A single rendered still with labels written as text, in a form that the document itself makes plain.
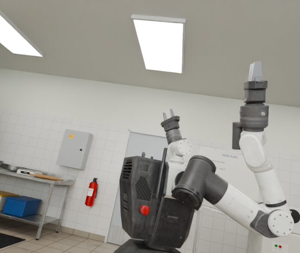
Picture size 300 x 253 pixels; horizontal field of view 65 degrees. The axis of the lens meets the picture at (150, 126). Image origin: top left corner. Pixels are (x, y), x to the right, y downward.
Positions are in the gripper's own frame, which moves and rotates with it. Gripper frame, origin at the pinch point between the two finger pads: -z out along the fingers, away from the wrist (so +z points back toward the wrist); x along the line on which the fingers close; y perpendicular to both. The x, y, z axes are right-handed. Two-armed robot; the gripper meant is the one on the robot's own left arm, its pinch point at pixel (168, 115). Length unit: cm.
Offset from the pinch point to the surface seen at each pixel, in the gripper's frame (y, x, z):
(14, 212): -60, -360, -2
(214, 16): -103, 26, -132
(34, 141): -105, -381, -139
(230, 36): -142, 26, -127
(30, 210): -86, -359, -1
